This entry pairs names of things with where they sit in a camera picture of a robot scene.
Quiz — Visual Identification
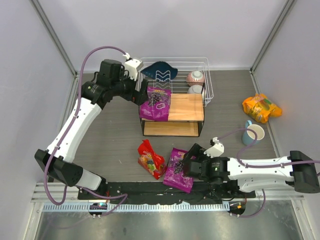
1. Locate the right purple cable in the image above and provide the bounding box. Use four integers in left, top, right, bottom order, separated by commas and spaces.
214, 127, 320, 218

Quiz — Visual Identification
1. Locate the grey patterned bowl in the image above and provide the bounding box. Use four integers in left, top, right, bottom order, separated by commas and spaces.
187, 84, 203, 94

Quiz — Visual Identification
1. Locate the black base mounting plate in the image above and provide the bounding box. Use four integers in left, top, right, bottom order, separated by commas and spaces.
94, 181, 256, 205

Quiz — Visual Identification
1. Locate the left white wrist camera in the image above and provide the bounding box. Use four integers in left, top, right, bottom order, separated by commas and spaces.
123, 52, 144, 81

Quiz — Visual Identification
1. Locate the white wire dish rack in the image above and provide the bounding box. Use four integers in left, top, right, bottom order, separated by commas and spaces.
137, 57, 214, 107

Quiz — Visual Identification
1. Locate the purple blackcurrant candy bag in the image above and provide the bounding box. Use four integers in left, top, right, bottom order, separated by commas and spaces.
139, 87, 172, 122

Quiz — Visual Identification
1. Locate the dark blue leaf plate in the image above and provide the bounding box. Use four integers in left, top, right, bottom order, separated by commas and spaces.
140, 61, 178, 83

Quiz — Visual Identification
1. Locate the red fruit candy bag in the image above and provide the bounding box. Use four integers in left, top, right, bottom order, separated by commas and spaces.
137, 139, 167, 180

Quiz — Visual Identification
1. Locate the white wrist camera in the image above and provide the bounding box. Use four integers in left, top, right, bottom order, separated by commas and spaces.
123, 52, 144, 81
203, 137, 225, 158

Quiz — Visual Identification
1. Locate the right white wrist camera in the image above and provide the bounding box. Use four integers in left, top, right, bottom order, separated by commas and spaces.
203, 137, 225, 158

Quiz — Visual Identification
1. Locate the white slotted cable duct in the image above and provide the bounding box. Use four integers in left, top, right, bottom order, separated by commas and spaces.
42, 201, 230, 213

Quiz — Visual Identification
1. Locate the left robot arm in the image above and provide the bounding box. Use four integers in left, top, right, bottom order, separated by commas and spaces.
34, 58, 148, 196

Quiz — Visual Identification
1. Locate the black wooden two-tier shelf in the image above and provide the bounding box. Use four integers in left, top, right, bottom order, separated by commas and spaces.
139, 93, 205, 137

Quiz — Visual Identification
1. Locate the orange candy bag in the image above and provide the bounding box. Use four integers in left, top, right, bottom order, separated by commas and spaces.
242, 93, 282, 124

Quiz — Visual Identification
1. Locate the light blue mug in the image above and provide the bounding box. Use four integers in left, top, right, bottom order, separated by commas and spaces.
242, 120, 265, 146

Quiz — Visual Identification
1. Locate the pink patterned bowl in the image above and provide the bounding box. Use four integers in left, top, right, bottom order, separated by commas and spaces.
186, 70, 205, 86

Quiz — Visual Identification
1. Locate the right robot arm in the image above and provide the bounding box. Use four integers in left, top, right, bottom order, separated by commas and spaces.
182, 143, 320, 199

